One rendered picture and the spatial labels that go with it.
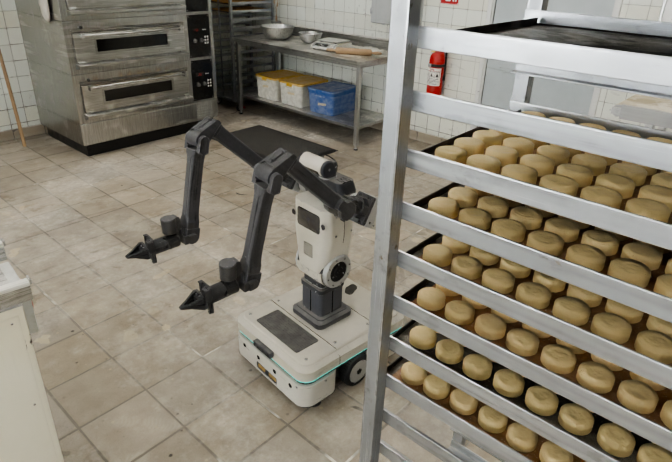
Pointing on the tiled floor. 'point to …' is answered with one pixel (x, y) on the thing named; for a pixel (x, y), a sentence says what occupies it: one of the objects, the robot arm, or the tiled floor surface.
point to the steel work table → (359, 118)
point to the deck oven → (118, 47)
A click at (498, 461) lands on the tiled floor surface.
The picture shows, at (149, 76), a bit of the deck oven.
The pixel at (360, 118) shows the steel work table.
